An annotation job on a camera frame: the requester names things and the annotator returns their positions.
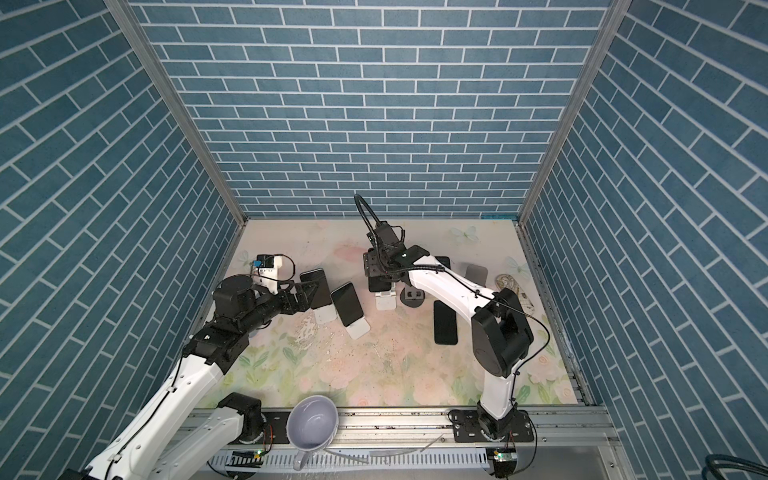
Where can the white mug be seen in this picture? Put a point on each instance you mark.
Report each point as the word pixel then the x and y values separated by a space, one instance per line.
pixel 311 426

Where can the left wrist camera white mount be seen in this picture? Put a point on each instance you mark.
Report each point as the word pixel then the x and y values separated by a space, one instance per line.
pixel 264 271

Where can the white stand centre back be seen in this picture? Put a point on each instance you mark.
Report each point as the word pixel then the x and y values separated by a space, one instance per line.
pixel 386 300

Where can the white slotted cable duct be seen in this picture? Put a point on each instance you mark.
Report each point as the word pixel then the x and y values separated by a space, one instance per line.
pixel 339 460

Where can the aluminium front rail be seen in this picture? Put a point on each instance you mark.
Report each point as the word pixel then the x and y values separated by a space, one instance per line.
pixel 411 427

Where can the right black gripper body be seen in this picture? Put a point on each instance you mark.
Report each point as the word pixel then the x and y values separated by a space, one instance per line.
pixel 375 264

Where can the patterned oval case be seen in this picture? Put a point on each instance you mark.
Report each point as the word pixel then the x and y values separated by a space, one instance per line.
pixel 507 281

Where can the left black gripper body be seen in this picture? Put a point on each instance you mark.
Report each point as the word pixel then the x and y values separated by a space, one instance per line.
pixel 280 304

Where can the teal phone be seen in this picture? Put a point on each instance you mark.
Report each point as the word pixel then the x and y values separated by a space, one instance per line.
pixel 316 281
pixel 347 304

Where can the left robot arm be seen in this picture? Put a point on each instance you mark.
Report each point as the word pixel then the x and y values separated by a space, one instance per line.
pixel 144 449

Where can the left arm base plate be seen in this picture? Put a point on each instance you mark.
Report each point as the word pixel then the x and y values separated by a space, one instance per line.
pixel 273 430

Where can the white stand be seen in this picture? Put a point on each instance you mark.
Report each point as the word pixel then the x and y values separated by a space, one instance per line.
pixel 386 300
pixel 325 314
pixel 358 329

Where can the white stand far left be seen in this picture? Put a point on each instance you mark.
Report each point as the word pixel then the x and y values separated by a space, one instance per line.
pixel 325 314

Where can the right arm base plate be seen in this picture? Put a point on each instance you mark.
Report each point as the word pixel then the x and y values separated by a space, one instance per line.
pixel 476 425

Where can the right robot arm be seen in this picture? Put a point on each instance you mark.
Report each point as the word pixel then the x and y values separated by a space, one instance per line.
pixel 501 334

